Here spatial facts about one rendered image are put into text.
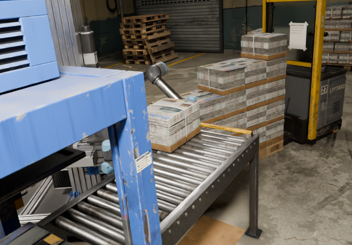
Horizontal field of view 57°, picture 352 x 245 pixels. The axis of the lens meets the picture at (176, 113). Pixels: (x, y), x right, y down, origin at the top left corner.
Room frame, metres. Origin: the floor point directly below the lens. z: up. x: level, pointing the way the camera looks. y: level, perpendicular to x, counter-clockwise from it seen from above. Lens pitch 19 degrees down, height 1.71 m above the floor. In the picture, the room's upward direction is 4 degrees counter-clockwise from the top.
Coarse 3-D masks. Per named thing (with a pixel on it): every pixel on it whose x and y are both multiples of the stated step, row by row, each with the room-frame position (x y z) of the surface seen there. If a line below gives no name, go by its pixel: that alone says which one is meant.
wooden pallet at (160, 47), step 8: (168, 32) 9.84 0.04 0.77; (144, 40) 9.00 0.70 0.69; (152, 40) 9.27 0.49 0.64; (160, 40) 9.58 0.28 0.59; (168, 40) 9.87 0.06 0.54; (152, 48) 8.93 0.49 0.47; (160, 48) 9.22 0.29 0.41; (168, 48) 9.77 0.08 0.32; (152, 56) 8.96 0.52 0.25; (168, 56) 9.61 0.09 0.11; (176, 56) 9.73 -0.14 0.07
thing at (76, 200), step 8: (152, 152) 1.87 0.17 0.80; (112, 176) 1.61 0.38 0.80; (96, 184) 1.54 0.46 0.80; (104, 184) 1.53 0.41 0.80; (88, 192) 1.47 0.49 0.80; (96, 192) 1.48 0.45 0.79; (72, 200) 1.40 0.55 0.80; (80, 200) 1.40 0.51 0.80; (64, 208) 1.34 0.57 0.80; (48, 216) 1.29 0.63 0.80; (56, 216) 1.28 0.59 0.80; (64, 216) 1.31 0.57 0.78; (40, 224) 1.23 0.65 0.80; (48, 224) 1.24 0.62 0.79; (56, 232) 1.26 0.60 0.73; (64, 232) 1.29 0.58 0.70
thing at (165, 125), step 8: (152, 112) 1.98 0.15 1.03; (160, 112) 1.97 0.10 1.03; (168, 112) 1.96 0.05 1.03; (176, 112) 1.95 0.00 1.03; (152, 120) 1.90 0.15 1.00; (160, 120) 1.87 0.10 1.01; (168, 120) 1.84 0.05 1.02; (176, 120) 1.90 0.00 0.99; (152, 128) 1.92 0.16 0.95; (160, 128) 1.88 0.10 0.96; (168, 128) 1.84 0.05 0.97; (176, 128) 1.91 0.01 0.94; (152, 136) 1.92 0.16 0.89; (160, 136) 1.88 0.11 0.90; (168, 136) 1.85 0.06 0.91; (176, 136) 1.90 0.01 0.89; (168, 144) 1.84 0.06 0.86
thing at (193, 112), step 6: (156, 102) 2.20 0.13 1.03; (162, 102) 2.19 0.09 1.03; (168, 102) 2.17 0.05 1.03; (174, 102) 2.16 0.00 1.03; (180, 102) 2.15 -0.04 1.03; (186, 102) 2.14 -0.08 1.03; (192, 102) 2.13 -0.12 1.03; (198, 102) 2.13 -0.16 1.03; (192, 108) 2.06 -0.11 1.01; (198, 108) 2.12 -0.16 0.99; (192, 114) 2.07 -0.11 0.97; (198, 114) 2.12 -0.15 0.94; (192, 120) 2.06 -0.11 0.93; (198, 120) 2.12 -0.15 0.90; (192, 126) 2.06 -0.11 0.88; (198, 126) 2.12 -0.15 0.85
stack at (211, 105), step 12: (264, 84) 3.17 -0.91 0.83; (204, 96) 2.91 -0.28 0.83; (216, 96) 2.87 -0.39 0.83; (228, 96) 2.90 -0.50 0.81; (240, 96) 2.99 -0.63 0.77; (252, 96) 3.08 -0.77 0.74; (264, 96) 3.16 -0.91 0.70; (204, 108) 2.76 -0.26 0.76; (216, 108) 2.83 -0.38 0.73; (228, 108) 2.90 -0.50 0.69; (240, 108) 2.99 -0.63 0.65; (264, 108) 3.16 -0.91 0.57; (204, 120) 2.75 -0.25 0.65; (228, 120) 2.90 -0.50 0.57; (240, 120) 2.97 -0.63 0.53; (252, 120) 3.07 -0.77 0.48; (264, 120) 3.16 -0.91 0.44; (216, 132) 2.81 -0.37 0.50; (228, 132) 2.90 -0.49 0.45; (264, 132) 3.16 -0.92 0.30; (264, 156) 3.17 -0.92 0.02
